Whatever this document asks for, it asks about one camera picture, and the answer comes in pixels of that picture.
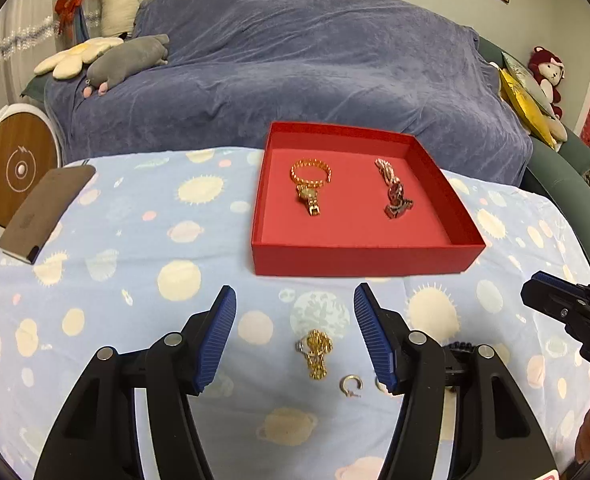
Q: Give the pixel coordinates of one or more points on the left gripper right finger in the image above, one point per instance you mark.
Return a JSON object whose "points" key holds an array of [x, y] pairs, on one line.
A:
{"points": [[496, 435]]}

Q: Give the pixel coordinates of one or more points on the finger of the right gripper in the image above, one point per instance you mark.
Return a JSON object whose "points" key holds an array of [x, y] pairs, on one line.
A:
{"points": [[550, 295]]}

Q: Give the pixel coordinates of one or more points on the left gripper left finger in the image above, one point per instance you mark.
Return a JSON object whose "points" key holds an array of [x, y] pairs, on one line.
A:
{"points": [[94, 436]]}

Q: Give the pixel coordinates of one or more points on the gold hoop earring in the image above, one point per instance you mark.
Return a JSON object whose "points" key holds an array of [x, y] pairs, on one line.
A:
{"points": [[380, 386], [351, 386]]}

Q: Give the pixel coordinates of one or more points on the red jewelry tray box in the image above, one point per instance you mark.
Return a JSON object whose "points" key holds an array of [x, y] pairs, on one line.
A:
{"points": [[347, 202]]}

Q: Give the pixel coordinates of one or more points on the dark green sofa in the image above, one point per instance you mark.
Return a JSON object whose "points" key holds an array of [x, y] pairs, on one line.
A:
{"points": [[559, 176]]}

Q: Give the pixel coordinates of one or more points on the blue planet print tablecloth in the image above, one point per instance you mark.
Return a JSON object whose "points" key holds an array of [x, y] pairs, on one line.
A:
{"points": [[151, 240]]}

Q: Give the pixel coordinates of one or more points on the gold yellow pillow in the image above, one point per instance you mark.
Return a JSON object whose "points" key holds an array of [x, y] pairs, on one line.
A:
{"points": [[526, 108]]}

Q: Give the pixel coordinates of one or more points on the brown phone case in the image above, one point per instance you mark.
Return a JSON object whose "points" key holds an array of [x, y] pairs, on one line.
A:
{"points": [[37, 217]]}

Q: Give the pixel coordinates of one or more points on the grey-green pillow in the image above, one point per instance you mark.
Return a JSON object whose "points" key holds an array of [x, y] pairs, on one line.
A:
{"points": [[523, 75]]}

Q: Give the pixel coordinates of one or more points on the red monkey plush toy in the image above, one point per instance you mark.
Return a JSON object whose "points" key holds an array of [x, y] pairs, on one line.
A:
{"points": [[549, 71]]}

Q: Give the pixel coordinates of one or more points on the round wooden white stool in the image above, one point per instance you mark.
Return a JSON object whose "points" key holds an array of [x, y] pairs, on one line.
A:
{"points": [[28, 150]]}

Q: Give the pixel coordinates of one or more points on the cream flower plush cushion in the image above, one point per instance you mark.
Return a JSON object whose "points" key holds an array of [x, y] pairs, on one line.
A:
{"points": [[68, 63]]}

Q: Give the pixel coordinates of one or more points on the grey seal plush toy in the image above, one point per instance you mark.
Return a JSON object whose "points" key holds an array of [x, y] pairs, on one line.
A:
{"points": [[118, 63]]}

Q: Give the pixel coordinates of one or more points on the blue-grey sofa blanket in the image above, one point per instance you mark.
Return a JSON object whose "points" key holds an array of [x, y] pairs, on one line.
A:
{"points": [[237, 66]]}

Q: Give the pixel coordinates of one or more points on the white sheer curtain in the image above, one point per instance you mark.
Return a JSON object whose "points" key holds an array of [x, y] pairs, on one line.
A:
{"points": [[28, 35]]}

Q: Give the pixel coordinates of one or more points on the red ribbon bow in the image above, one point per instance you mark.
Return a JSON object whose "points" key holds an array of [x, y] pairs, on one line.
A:
{"points": [[66, 11]]}

